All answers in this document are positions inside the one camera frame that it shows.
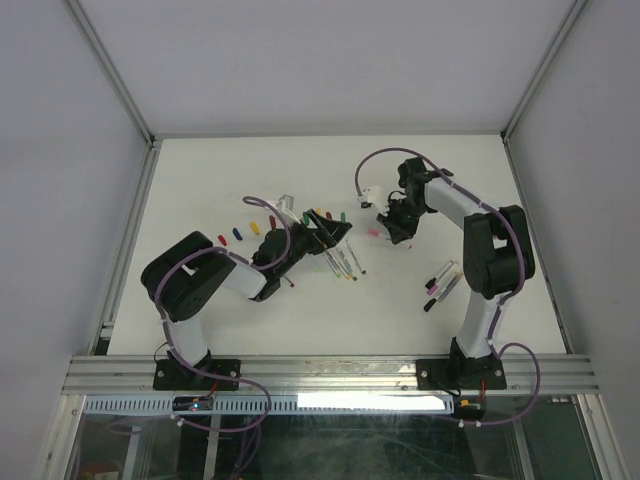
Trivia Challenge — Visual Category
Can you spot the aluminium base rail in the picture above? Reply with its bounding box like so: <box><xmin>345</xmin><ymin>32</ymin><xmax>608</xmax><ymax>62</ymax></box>
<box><xmin>62</xmin><ymin>354</ymin><xmax>601</xmax><ymax>396</ymax></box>

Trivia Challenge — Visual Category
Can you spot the magenta cap marker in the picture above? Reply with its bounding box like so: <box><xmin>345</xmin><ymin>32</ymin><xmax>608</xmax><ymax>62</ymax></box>
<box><xmin>427</xmin><ymin>266</ymin><xmax>459</xmax><ymax>296</ymax></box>

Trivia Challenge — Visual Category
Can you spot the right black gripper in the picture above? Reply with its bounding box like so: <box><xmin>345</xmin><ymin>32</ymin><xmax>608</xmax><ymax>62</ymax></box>
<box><xmin>376</xmin><ymin>197</ymin><xmax>429</xmax><ymax>242</ymax></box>

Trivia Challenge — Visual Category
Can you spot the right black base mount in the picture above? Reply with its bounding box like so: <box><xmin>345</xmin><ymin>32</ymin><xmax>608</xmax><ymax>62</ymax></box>
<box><xmin>415</xmin><ymin>338</ymin><xmax>507</xmax><ymax>395</ymax></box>

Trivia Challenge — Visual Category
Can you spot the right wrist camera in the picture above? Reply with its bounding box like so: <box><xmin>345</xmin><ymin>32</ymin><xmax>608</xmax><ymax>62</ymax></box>
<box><xmin>358</xmin><ymin>186</ymin><xmax>388</xmax><ymax>212</ymax></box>

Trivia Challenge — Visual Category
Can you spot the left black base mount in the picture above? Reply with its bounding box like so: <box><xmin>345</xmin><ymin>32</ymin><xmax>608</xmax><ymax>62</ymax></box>
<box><xmin>153</xmin><ymin>347</ymin><xmax>241</xmax><ymax>391</ymax></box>

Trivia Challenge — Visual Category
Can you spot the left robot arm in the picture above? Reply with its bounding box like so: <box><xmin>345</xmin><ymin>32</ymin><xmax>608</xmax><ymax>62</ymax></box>
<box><xmin>141</xmin><ymin>210</ymin><xmax>352</xmax><ymax>389</ymax></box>

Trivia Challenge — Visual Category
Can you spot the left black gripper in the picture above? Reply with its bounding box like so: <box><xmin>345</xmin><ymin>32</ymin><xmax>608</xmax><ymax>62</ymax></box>
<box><xmin>275</xmin><ymin>210</ymin><xmax>350</xmax><ymax>278</ymax></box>

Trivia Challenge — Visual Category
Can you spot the yellow cap marker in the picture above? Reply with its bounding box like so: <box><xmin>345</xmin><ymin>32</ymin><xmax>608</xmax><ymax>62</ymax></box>
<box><xmin>327</xmin><ymin>251</ymin><xmax>352</xmax><ymax>280</ymax></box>

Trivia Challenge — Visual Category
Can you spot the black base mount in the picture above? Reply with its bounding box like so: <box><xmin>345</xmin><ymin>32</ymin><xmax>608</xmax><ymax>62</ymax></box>
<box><xmin>415</xmin><ymin>338</ymin><xmax>507</xmax><ymax>395</ymax></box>
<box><xmin>153</xmin><ymin>347</ymin><xmax>241</xmax><ymax>391</ymax></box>

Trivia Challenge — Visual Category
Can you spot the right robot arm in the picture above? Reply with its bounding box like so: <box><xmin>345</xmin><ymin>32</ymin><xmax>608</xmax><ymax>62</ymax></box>
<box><xmin>377</xmin><ymin>157</ymin><xmax>535</xmax><ymax>387</ymax></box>

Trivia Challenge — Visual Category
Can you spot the white slotted cable duct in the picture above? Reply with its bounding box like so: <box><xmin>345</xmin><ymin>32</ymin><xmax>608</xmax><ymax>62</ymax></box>
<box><xmin>84</xmin><ymin>392</ymin><xmax>454</xmax><ymax>416</ymax></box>

